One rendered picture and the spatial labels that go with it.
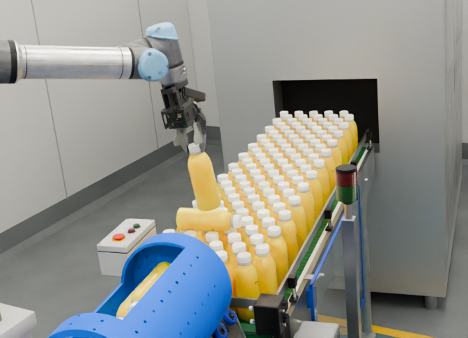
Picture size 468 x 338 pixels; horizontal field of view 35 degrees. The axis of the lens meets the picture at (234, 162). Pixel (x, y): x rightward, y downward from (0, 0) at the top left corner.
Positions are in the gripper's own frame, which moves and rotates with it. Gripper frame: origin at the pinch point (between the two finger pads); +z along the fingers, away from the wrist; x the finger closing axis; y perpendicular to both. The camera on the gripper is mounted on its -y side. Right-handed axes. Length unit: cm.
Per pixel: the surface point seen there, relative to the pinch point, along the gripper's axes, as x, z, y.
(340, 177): 33.7, 19.6, -18.0
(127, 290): -12.4, 26.1, 31.9
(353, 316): 31, 66, -14
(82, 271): -182, 138, -145
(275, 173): -3, 35, -56
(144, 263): -8.2, 20.8, 26.9
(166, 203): -181, 149, -254
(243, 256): 11.4, 29.6, 9.3
